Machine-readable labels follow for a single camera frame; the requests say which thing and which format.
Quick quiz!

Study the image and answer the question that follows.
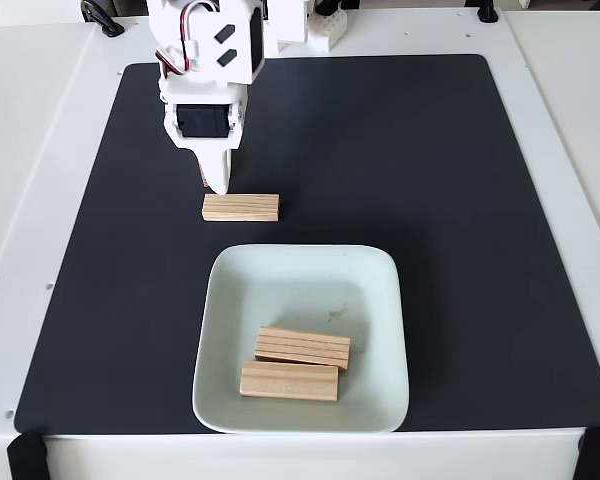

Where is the wooden block with dark grooves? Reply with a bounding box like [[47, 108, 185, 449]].
[[254, 326, 352, 372]]

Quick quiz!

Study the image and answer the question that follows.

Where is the pale green square plate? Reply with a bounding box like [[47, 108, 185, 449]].
[[191, 243, 411, 435]]

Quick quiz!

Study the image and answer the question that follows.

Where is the white studded base block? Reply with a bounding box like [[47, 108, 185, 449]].
[[307, 10, 349, 54]]

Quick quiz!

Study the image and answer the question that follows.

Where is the black rubber mat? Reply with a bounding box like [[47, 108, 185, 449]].
[[13, 53, 600, 435]]

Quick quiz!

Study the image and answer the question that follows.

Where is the red white black servo cable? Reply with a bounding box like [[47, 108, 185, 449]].
[[154, 0, 222, 77]]

